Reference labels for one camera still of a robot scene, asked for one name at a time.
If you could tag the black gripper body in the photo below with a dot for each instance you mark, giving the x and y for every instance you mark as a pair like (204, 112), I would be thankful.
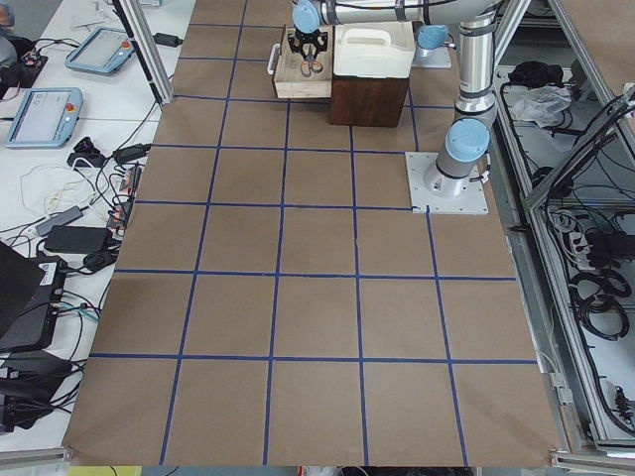
(309, 41)

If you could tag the orange grey scissors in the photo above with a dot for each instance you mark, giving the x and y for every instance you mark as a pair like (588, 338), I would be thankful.
(310, 66)

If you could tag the wooden drawer white handle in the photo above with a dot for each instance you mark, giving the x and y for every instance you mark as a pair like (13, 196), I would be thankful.
(291, 76)

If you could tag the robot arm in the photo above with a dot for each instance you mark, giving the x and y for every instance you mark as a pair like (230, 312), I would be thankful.
(467, 139)
(432, 37)

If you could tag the dark wooden drawer cabinet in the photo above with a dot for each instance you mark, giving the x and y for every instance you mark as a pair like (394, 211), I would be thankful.
(367, 102)

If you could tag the white plastic tray box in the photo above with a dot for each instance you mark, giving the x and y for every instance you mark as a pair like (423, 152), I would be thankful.
(374, 50)

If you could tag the upper blue teach pendant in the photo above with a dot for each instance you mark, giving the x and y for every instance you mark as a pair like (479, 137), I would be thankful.
(104, 51)

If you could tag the blue teach pendant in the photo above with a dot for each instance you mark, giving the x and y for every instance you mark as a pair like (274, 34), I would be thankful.
(45, 119)
(104, 51)

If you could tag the white crumpled cloth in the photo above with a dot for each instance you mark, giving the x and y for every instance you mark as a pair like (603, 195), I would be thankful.
(544, 105)

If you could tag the lower blue teach pendant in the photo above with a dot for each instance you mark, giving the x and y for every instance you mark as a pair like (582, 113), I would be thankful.
(45, 119)

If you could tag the black power brick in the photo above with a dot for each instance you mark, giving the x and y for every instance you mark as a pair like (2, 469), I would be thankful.
(77, 239)

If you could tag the black laptop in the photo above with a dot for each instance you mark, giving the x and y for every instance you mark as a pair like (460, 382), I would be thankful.
(30, 290)

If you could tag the aluminium frame post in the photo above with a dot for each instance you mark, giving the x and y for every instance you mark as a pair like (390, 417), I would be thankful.
(136, 26)

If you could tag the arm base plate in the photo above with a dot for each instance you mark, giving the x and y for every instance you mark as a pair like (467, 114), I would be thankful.
(432, 192)

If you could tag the aluminium frame rail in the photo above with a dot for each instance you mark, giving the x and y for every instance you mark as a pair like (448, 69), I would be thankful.
(611, 114)

